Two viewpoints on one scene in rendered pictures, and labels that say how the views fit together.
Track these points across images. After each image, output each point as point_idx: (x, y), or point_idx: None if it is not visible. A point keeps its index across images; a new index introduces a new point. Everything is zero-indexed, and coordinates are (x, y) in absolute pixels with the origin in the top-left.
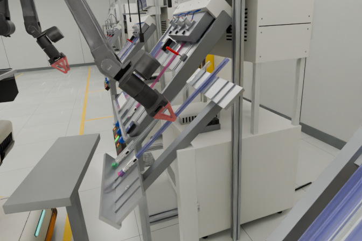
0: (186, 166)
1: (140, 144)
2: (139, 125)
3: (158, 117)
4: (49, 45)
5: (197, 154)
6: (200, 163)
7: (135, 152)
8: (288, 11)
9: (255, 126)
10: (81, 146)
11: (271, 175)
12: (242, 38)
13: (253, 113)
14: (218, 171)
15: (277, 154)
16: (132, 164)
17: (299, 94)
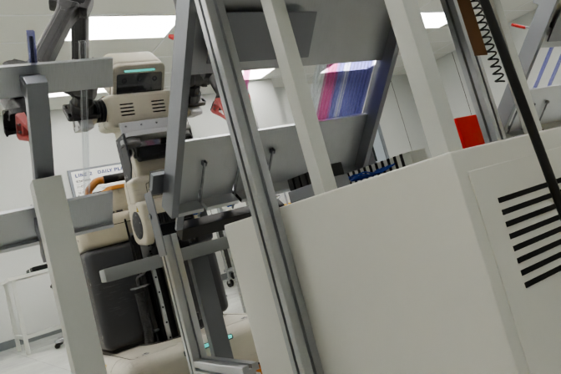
0: (36, 209)
1: (153, 206)
2: (164, 175)
3: (20, 138)
4: (216, 84)
5: (229, 240)
6: (238, 263)
7: (70, 198)
8: None
9: (310, 167)
10: None
11: (406, 360)
12: None
13: (296, 128)
14: (270, 294)
15: (398, 274)
16: None
17: (397, 25)
